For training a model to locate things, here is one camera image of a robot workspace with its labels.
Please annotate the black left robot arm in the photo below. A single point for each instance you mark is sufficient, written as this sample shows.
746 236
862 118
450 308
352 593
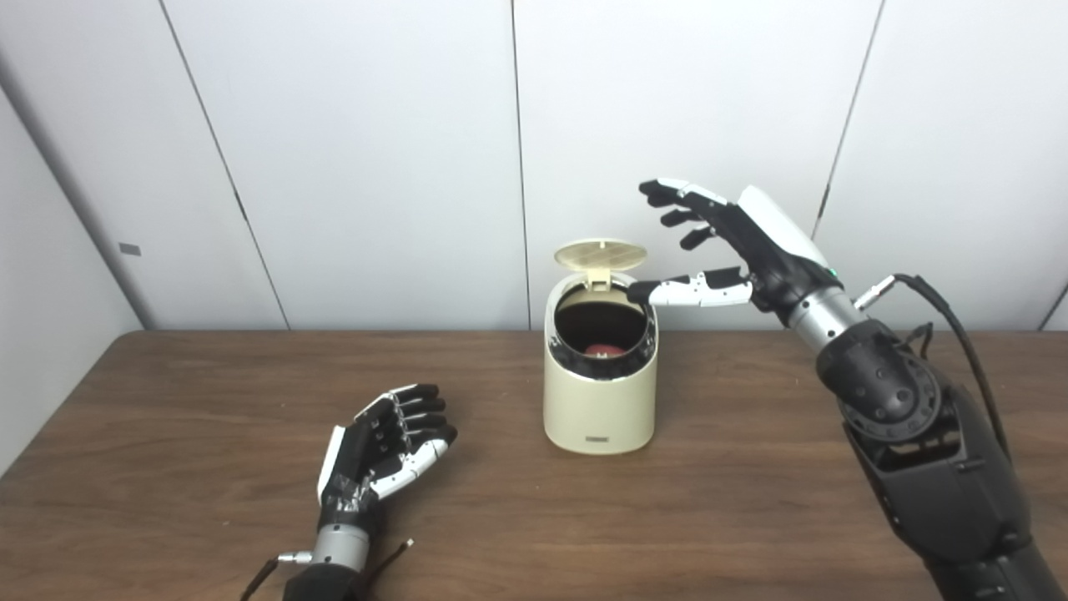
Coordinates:
338 551

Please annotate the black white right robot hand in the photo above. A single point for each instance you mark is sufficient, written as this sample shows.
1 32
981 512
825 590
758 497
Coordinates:
776 250

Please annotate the cream round bin lid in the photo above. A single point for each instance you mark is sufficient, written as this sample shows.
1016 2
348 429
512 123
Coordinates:
601 254

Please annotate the black wall panel hinge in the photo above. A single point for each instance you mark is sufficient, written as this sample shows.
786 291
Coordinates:
822 201
240 208

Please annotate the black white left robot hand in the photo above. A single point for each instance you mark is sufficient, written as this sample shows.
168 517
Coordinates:
355 467

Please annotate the red apple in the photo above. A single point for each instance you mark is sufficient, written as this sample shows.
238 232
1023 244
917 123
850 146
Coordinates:
604 350

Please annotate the cream-colored bin body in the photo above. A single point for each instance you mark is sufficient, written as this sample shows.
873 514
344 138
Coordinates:
599 409

